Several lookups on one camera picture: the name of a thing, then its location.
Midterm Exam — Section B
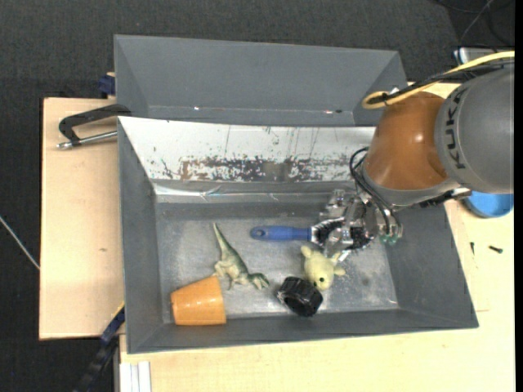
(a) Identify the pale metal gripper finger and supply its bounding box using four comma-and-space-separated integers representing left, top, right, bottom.
319, 189, 353, 225
323, 232, 355, 263

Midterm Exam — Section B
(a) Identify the yellow plush toy animal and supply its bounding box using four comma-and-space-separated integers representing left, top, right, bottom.
300, 244, 347, 292

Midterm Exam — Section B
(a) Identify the black toy wheel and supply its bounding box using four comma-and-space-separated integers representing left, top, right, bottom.
276, 275, 324, 318

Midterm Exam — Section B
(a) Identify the green toy dinosaur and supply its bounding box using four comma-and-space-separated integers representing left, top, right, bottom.
211, 221, 270, 292

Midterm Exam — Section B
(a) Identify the blue round object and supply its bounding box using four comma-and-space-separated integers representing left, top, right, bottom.
461, 189, 515, 219

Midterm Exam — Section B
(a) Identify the grey metal bin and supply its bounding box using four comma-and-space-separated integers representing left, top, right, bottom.
113, 33, 480, 354

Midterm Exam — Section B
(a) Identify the orange cup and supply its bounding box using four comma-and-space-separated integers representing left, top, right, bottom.
169, 274, 228, 327

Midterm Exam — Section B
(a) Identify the pale wood flat board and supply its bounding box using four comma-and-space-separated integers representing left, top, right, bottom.
38, 96, 126, 341

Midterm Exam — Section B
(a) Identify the blue-handled metal tool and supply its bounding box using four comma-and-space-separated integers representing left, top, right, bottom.
249, 217, 345, 245

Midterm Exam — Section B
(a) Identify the black cylinder on white bracket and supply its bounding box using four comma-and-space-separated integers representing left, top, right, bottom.
418, 186, 473, 210

